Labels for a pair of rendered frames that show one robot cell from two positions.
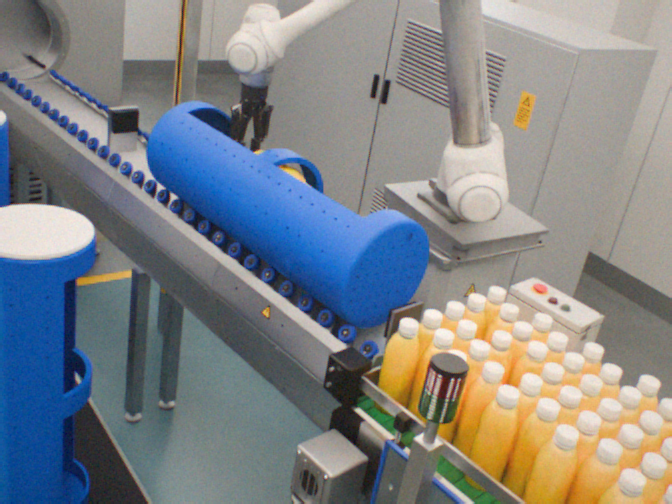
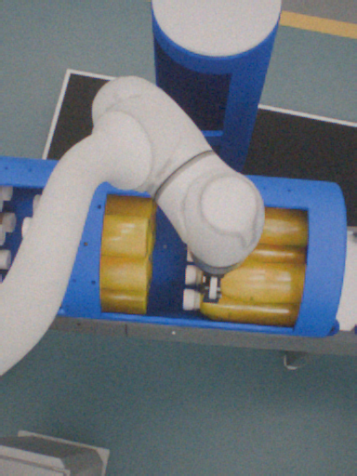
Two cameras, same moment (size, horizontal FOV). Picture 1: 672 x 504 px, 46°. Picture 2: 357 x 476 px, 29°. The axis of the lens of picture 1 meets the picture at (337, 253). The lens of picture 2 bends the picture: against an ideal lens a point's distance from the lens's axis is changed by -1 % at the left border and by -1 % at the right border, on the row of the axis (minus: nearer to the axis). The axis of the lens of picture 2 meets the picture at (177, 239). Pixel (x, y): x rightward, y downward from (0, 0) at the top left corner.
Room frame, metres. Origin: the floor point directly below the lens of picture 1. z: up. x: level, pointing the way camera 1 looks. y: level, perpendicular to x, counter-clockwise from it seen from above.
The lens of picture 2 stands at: (2.29, 0.10, 2.35)
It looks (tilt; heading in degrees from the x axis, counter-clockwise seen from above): 75 degrees down; 141
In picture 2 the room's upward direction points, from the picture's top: straight up
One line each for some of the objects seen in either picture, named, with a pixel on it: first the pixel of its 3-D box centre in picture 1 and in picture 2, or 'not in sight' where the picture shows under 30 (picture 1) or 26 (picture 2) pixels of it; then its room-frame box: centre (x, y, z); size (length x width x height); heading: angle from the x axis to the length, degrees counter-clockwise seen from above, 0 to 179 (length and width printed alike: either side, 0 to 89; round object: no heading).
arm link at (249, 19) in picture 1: (260, 34); (217, 210); (2.11, 0.31, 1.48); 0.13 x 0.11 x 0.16; 179
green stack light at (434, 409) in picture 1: (439, 399); not in sight; (1.05, -0.21, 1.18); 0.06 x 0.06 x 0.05
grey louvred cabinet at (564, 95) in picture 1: (410, 129); not in sight; (4.03, -0.26, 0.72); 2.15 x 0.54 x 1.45; 39
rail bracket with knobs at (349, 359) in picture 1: (348, 377); not in sight; (1.40, -0.07, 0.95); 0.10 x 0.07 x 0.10; 136
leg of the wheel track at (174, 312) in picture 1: (172, 336); (309, 350); (2.35, 0.53, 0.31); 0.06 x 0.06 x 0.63; 46
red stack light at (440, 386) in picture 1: (445, 377); not in sight; (1.05, -0.21, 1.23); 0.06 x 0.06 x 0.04
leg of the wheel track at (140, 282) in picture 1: (137, 347); not in sight; (2.25, 0.63, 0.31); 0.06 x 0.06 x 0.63; 46
